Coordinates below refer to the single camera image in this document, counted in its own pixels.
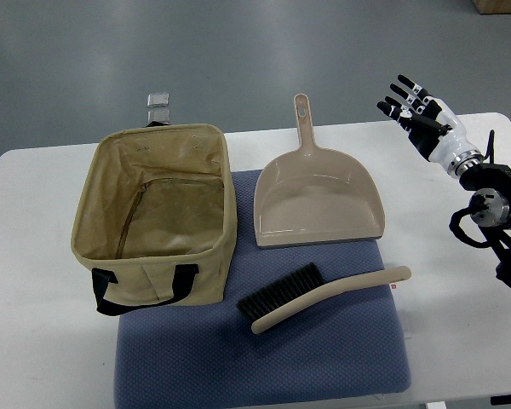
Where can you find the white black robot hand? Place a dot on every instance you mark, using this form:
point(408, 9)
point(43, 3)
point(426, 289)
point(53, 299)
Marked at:
point(433, 128)

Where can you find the beige hand broom black bristles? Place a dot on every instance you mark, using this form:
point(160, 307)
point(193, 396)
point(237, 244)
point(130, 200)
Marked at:
point(295, 292)

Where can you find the yellow fabric bag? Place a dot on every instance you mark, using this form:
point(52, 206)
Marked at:
point(156, 222)

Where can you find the cardboard box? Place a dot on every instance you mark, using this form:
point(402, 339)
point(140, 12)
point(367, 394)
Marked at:
point(493, 6)

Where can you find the beige plastic dustpan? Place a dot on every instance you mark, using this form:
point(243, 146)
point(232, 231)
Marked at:
point(314, 195)

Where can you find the lower metal floor plate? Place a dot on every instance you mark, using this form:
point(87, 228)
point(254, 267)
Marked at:
point(160, 116)

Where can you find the metal floor plate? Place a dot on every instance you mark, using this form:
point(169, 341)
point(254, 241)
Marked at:
point(160, 116)
point(158, 99)

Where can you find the upper metal floor plate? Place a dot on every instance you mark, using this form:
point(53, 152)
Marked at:
point(158, 99)

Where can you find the black table control panel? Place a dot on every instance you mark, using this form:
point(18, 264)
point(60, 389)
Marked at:
point(500, 400)

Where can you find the blue quilted cushion mat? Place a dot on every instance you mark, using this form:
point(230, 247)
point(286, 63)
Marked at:
point(208, 357)

